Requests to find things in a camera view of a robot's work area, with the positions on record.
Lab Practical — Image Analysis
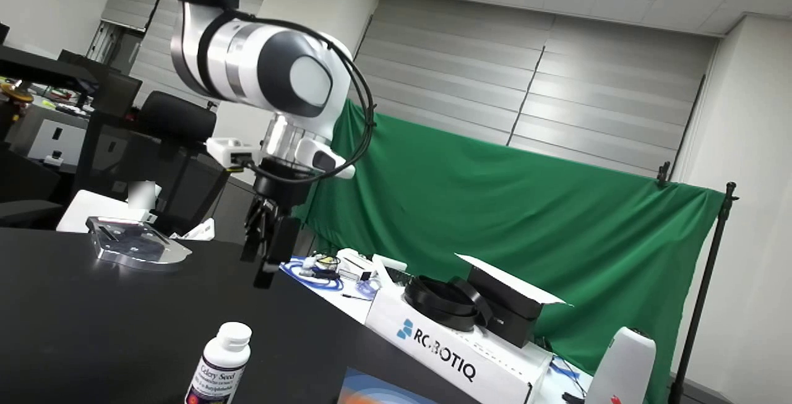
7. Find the green cloth backdrop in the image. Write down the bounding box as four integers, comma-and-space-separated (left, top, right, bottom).
293, 99, 726, 404

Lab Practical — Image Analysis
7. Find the yellow tape roll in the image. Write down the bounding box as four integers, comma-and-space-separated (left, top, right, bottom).
0, 81, 35, 106

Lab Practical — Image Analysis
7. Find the white spice bottle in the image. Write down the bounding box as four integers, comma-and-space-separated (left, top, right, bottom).
184, 322, 253, 404

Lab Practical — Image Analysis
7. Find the black box with white lid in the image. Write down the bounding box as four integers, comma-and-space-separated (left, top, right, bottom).
454, 253, 574, 349

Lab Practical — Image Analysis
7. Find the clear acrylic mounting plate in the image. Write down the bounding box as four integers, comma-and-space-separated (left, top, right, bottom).
85, 216, 193, 272

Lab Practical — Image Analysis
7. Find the colourful printed book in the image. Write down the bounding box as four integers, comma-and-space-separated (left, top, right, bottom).
337, 366, 437, 404

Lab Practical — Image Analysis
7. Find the white plastic device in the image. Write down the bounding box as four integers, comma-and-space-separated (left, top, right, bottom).
584, 326, 657, 404

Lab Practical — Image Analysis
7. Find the white paper packet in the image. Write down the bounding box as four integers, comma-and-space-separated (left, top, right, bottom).
170, 218, 216, 243

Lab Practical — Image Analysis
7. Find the black desk shelf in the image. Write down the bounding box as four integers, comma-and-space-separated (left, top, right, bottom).
0, 45, 100, 97

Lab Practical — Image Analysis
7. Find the coiled black strap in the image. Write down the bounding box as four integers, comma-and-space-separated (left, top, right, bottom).
403, 275, 494, 333

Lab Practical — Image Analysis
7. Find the monitor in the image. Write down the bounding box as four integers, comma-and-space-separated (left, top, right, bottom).
57, 49, 144, 118

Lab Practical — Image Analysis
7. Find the black backdrop stand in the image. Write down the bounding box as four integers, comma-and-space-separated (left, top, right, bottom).
656, 161, 740, 404

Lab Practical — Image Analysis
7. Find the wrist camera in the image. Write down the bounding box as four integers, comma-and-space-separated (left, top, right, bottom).
205, 137, 261, 171

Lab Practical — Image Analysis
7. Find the white printed cardboard box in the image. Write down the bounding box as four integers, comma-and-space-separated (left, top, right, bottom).
364, 283, 555, 404

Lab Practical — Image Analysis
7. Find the black office chair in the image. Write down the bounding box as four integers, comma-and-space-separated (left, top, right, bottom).
132, 90, 218, 234

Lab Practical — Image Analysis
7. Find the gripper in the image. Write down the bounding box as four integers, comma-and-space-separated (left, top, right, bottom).
239, 159, 317, 290

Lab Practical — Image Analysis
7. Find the coil of blue cable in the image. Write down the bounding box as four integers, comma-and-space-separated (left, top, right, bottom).
280, 256, 345, 292

